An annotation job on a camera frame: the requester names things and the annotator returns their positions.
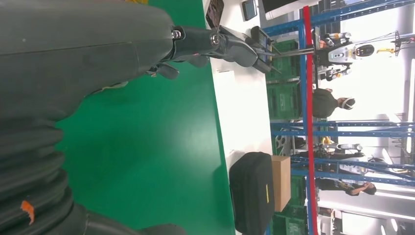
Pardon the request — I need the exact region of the green table mat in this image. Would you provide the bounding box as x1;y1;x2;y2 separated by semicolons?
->
54;0;236;235

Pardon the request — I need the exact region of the smartphone with lit screen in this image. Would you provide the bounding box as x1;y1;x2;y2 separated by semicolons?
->
205;0;225;29

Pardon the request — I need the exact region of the black smartphone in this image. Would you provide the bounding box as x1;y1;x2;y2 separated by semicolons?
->
242;0;259;22

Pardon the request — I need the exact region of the green plastic crate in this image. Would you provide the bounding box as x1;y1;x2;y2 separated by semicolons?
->
272;175;309;235
267;82;303;120
265;39;300;82

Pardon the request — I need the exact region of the black zip carrying case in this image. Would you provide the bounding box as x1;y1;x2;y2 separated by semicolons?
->
229;151;276;235

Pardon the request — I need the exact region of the brown cardboard box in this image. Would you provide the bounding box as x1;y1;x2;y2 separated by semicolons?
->
271;155;292;213

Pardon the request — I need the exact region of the person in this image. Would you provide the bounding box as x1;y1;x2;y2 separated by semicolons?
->
312;88;356;119
316;177;377;197

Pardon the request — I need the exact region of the blue metal rack frame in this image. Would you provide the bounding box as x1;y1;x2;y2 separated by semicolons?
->
262;0;415;235

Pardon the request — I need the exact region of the red vertical post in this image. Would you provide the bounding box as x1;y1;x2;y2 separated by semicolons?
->
302;5;320;235

